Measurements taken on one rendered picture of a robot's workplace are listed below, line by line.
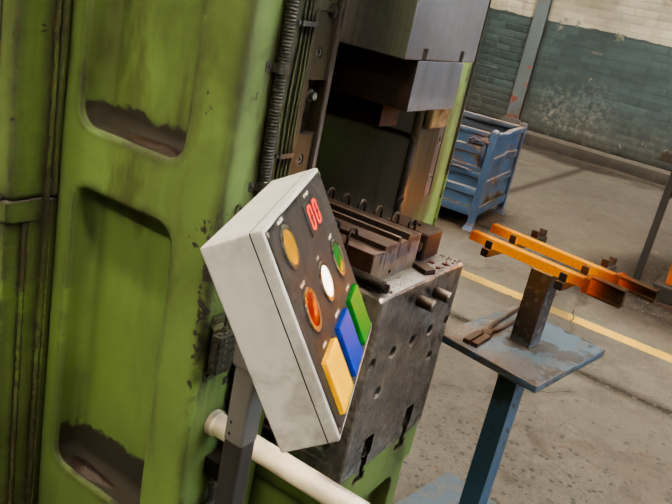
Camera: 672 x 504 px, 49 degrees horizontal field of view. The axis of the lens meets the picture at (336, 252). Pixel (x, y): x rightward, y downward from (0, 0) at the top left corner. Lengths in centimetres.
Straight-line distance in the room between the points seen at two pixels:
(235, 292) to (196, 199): 47
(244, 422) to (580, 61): 841
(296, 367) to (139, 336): 74
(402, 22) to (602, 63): 791
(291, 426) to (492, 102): 884
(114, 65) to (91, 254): 39
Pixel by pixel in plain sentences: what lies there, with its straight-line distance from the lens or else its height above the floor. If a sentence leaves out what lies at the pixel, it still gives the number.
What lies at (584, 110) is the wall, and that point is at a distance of 927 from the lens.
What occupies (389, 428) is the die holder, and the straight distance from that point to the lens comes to 179.
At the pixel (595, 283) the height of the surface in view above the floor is 94.
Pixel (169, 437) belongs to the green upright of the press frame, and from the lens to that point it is 153.
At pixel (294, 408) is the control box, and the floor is 99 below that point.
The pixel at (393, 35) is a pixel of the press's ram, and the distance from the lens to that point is 137.
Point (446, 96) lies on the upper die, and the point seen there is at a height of 130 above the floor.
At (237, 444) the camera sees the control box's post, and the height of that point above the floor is 80.
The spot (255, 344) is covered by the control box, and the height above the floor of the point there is 106.
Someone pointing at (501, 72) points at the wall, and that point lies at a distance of 962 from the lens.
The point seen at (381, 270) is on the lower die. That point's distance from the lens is 154.
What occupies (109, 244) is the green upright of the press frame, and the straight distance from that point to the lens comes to 160.
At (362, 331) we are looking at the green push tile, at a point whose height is 100.
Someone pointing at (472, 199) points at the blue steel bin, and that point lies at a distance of 530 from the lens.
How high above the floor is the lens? 148
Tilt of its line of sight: 20 degrees down
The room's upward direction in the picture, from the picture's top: 12 degrees clockwise
